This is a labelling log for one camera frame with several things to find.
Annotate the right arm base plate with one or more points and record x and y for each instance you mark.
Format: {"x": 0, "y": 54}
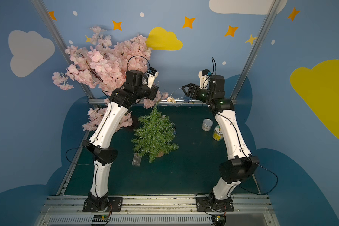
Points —
{"x": 209, "y": 204}

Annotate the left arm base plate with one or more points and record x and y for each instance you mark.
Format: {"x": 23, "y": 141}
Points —
{"x": 105, "y": 204}

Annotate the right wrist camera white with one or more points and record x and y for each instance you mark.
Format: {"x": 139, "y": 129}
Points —
{"x": 204, "y": 76}

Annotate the pink cherry blossom tree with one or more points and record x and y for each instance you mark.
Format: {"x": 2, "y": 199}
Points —
{"x": 104, "y": 65}

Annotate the right circuit board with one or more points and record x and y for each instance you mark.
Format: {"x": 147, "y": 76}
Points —
{"x": 218, "y": 220}

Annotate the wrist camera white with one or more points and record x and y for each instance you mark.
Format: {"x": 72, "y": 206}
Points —
{"x": 204, "y": 76}
{"x": 152, "y": 74}

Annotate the aluminium frame left post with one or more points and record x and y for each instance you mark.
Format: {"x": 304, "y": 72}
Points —
{"x": 50, "y": 24}

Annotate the circuit board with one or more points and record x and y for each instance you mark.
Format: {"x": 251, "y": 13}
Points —
{"x": 218, "y": 220}
{"x": 100, "y": 220}

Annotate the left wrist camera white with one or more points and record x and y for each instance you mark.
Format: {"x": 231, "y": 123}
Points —
{"x": 152, "y": 74}

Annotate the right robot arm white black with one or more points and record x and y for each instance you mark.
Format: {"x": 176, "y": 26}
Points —
{"x": 241, "y": 164}

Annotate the front aluminium rail bed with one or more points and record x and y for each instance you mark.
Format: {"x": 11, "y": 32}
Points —
{"x": 157, "y": 210}

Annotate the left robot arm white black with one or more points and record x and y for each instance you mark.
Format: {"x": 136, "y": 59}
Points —
{"x": 138, "y": 85}

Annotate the clear plastic battery box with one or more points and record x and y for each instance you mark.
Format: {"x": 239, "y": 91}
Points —
{"x": 136, "y": 159}

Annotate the silver tin can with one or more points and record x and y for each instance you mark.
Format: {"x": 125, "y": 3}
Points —
{"x": 207, "y": 124}

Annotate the yellow labelled tin can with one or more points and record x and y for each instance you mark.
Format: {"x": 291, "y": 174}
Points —
{"x": 217, "y": 133}

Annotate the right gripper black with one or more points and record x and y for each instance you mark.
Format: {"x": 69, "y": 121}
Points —
{"x": 192, "y": 92}

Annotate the left circuit board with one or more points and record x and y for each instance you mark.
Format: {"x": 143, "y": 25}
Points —
{"x": 100, "y": 220}

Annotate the aluminium frame post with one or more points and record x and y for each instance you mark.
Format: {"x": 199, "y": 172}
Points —
{"x": 268, "y": 21}
{"x": 50, "y": 24}

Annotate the aluminium frame right post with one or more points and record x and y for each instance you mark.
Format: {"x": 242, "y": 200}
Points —
{"x": 268, "y": 21}

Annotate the small green christmas tree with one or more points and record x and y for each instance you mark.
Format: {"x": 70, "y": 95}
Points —
{"x": 155, "y": 136}

